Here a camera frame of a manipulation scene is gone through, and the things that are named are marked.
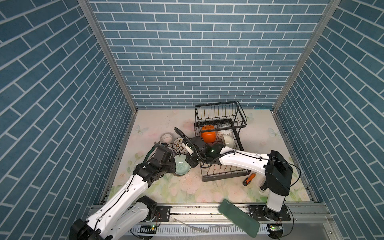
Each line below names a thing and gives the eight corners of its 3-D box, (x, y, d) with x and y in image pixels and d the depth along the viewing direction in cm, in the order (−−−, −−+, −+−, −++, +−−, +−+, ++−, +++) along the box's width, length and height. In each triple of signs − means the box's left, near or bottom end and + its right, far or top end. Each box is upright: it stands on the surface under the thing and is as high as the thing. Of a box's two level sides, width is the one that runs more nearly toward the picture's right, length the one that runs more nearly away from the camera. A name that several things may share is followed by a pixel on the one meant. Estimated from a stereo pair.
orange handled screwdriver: (245, 187, 84) (246, 185, 82) (241, 182, 86) (242, 181, 84) (257, 176, 88) (258, 175, 86) (253, 172, 89) (254, 171, 88)
